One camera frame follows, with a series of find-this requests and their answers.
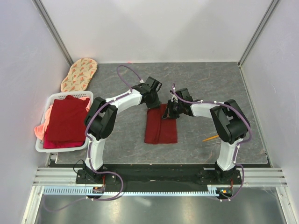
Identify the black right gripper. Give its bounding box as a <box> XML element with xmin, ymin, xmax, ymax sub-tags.
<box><xmin>162</xmin><ymin>99</ymin><xmax>183</xmax><ymax>119</ymax></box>

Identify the red cloth napkin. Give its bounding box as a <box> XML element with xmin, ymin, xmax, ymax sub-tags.
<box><xmin>144</xmin><ymin>104</ymin><xmax>178</xmax><ymax>144</ymax></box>

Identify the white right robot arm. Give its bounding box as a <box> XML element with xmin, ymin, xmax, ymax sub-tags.
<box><xmin>162</xmin><ymin>98</ymin><xmax>250</xmax><ymax>184</ymax></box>

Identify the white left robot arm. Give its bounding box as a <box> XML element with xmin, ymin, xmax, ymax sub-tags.
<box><xmin>85</xmin><ymin>86</ymin><xmax>160</xmax><ymax>183</ymax></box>

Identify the orange plastic fork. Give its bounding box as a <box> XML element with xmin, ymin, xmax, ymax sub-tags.
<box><xmin>202</xmin><ymin>135</ymin><xmax>219</xmax><ymax>142</ymax></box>

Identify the floral oval placemat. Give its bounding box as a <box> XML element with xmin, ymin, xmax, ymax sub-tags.
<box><xmin>60</xmin><ymin>58</ymin><xmax>98</xmax><ymax>92</ymax></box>

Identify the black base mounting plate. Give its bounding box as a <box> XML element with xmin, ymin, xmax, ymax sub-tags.
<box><xmin>76</xmin><ymin>164</ymin><xmax>242</xmax><ymax>192</ymax></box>

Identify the red cloth in basket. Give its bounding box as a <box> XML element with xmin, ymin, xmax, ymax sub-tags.
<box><xmin>44</xmin><ymin>95</ymin><xmax>90</xmax><ymax>142</ymax></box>

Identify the magenta cloth in basket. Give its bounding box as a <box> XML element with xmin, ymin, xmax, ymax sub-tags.
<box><xmin>43</xmin><ymin>140</ymin><xmax>85</xmax><ymax>149</ymax></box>

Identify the salmon pink cloth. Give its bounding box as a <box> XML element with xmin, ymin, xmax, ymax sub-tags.
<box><xmin>34</xmin><ymin>105</ymin><xmax>53</xmax><ymax>140</ymax></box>

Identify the white slotted cable duct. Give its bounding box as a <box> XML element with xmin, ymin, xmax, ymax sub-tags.
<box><xmin>43</xmin><ymin>186</ymin><xmax>220</xmax><ymax>196</ymax></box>

